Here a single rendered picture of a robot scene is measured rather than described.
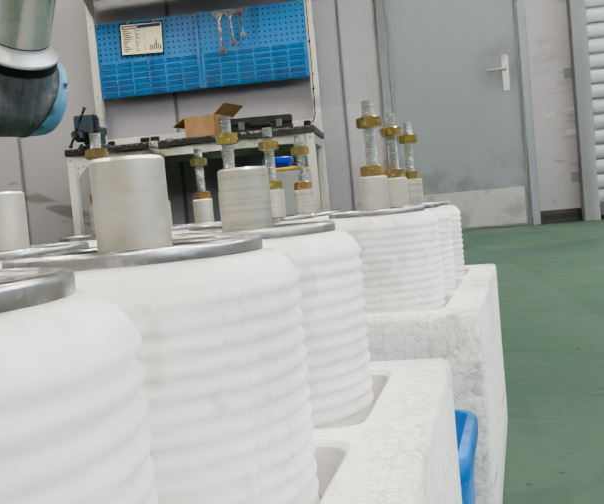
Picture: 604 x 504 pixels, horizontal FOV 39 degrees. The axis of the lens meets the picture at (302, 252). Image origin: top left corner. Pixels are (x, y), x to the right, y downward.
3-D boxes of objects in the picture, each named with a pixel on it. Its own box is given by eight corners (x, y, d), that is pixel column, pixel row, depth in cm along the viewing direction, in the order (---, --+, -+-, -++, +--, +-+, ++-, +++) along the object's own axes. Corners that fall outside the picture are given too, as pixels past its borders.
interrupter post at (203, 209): (211, 228, 94) (208, 198, 94) (191, 230, 94) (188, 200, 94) (218, 227, 96) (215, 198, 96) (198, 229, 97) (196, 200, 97)
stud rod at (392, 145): (397, 195, 77) (390, 112, 77) (388, 196, 78) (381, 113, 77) (404, 194, 78) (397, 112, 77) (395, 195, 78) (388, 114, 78)
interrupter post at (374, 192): (357, 219, 67) (354, 178, 67) (386, 217, 68) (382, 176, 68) (366, 219, 65) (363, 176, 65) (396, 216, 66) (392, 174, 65)
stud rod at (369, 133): (365, 197, 66) (357, 101, 66) (375, 196, 67) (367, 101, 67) (373, 196, 66) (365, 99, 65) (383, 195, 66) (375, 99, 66)
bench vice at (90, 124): (89, 152, 557) (85, 115, 556) (114, 150, 555) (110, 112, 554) (64, 149, 517) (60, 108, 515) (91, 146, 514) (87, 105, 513)
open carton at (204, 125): (195, 145, 589) (191, 113, 588) (246, 138, 575) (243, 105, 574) (174, 143, 562) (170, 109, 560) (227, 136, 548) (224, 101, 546)
